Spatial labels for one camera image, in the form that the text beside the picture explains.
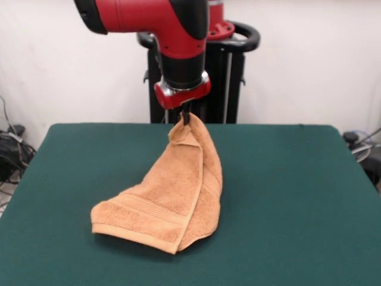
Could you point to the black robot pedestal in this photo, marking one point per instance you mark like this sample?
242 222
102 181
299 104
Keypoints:
232 89

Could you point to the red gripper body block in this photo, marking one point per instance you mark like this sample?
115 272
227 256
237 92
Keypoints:
178 99

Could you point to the grey chair base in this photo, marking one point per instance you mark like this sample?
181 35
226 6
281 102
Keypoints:
361 152

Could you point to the tan terry towel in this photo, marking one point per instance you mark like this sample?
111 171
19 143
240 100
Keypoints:
166 193

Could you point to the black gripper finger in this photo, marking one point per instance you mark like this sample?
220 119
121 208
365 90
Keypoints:
187 114
181 112

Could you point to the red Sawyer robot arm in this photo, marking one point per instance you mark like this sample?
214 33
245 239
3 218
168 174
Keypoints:
134 15

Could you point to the dark green table cloth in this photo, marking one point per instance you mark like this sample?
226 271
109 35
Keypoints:
297 208

